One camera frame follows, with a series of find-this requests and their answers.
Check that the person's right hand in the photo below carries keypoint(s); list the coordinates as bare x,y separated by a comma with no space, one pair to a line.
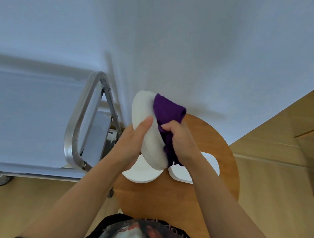
182,144

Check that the person's left hand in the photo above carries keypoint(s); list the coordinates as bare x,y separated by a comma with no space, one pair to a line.
126,147

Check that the person's left thumb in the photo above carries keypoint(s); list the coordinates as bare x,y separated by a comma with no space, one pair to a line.
144,126

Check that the person's right fingers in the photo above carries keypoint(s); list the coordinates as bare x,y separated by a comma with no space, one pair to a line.
171,126

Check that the white oval dish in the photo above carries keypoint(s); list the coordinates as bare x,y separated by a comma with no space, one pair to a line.
146,114

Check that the purple cloth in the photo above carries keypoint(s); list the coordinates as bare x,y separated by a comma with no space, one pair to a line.
168,111

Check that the person's left forearm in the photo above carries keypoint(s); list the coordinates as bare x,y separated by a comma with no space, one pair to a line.
77,195

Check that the person's right forearm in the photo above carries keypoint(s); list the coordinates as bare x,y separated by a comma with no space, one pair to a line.
225,209

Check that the white round plate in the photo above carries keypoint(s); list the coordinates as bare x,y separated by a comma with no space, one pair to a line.
141,173

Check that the white rounded square plate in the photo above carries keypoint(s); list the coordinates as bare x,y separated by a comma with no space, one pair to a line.
210,165

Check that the round wooden table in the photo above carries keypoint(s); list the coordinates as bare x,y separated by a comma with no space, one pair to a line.
167,199

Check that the black printed shirt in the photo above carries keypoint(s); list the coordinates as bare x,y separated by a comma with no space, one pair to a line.
142,234

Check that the light wooden cabinet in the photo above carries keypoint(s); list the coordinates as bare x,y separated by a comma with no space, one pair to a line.
284,160

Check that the bed with white sheet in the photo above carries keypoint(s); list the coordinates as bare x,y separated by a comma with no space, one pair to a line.
24,118

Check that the metal bed rail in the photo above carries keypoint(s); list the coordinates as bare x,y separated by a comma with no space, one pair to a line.
75,122

